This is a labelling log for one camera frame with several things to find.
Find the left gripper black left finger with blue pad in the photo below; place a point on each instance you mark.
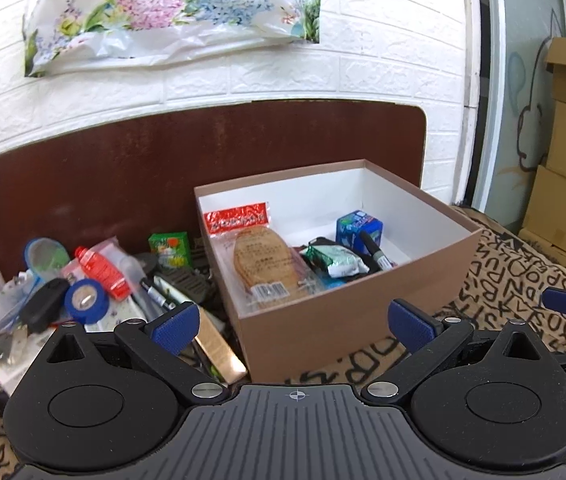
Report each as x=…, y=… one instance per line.
x=106, y=400

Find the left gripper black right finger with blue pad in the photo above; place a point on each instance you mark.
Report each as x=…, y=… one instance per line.
x=490, y=401

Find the black marker pen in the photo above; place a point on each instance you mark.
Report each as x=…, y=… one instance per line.
x=383, y=262

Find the green white snack packet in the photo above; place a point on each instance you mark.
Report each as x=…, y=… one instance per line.
x=334, y=260

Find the blue tape roll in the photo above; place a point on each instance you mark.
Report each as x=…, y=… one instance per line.
x=86, y=301

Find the white barcode box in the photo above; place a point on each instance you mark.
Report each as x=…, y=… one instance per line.
x=11, y=373

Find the red tube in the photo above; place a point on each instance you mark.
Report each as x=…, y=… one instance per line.
x=96, y=266

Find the black car key fob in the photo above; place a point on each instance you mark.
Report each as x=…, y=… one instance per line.
x=44, y=305

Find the black pen with white label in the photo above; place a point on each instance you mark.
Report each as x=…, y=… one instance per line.
x=156, y=295

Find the gold rectangular box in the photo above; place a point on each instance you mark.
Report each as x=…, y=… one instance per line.
x=224, y=364

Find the blue rimmed plastic container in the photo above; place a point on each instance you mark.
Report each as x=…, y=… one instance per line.
x=46, y=258

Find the green candy packet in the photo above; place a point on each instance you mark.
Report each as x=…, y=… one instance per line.
x=172, y=249

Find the packaged bread red label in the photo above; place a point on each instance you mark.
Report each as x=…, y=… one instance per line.
x=259, y=269

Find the dark brown headboard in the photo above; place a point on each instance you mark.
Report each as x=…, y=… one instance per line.
x=132, y=179

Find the blue tissue pack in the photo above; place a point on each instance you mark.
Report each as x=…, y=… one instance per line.
x=350, y=226

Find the pinkish brown cardboard box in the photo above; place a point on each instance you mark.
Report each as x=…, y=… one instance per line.
x=431, y=243

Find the floral plastic bag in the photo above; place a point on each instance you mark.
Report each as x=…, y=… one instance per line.
x=67, y=36

